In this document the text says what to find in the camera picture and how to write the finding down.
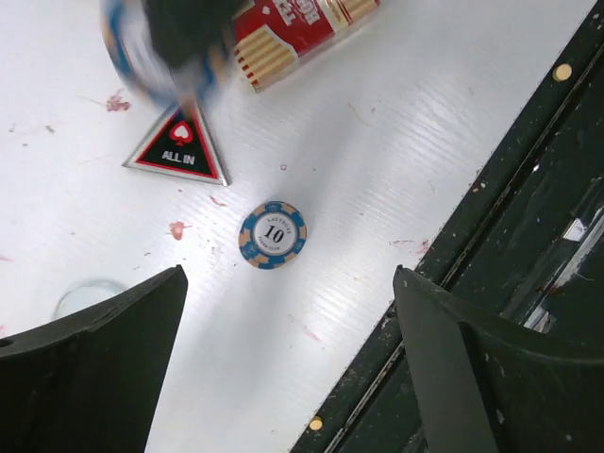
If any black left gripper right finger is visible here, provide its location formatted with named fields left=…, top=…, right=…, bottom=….
left=393, top=266, right=603, bottom=452

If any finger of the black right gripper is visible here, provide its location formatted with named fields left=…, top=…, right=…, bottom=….
left=143, top=0, right=236, bottom=102

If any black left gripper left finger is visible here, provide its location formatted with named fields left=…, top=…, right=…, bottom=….
left=1, top=266, right=188, bottom=452

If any red Texas Hold'em card deck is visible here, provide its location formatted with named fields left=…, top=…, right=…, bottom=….
left=233, top=0, right=380, bottom=92

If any blue playing card deck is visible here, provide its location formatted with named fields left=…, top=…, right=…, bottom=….
left=100, top=1, right=234, bottom=107

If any clear round dealer button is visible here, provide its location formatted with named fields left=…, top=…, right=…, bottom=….
left=53, top=278, right=126, bottom=320

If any triangular all in button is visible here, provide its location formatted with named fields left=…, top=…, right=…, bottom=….
left=123, top=101, right=229, bottom=186

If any blue ten poker chip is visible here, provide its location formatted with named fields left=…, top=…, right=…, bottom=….
left=238, top=201, right=308, bottom=270

